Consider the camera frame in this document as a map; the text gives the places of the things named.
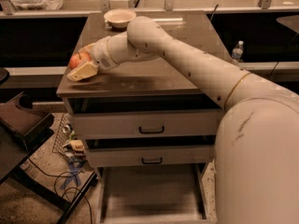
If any middle drawer with handle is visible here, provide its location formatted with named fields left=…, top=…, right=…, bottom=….
left=86, top=145, right=215, bottom=167

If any wire mesh basket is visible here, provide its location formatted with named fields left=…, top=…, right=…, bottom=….
left=52, top=114, right=73, bottom=155

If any dark side table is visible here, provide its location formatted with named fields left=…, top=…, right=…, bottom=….
left=0, top=92, right=96, bottom=224

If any red apple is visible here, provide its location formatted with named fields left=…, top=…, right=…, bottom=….
left=68, top=52, right=91, bottom=70

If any drawer with handle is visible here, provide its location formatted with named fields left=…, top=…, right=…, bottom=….
left=69, top=109, right=223, bottom=140
left=86, top=145, right=215, bottom=167

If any white ceramic bowl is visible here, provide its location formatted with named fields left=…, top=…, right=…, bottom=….
left=104, top=8, right=136, bottom=29

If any blue tape cross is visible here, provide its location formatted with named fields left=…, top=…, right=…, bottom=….
left=60, top=162, right=85, bottom=189

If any black floor cable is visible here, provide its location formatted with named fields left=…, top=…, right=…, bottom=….
left=27, top=157, right=94, bottom=224

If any open bottom drawer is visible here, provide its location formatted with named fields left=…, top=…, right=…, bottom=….
left=96, top=164, right=215, bottom=224

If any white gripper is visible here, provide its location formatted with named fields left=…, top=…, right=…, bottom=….
left=67, top=36, right=118, bottom=81

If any clear plastic water bottle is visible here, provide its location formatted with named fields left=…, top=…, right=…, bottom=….
left=232, top=40, right=244, bottom=63

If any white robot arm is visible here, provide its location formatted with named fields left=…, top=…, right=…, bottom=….
left=68, top=16, right=299, bottom=224

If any top drawer with handle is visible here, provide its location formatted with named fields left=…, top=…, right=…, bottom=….
left=69, top=109, right=223, bottom=140

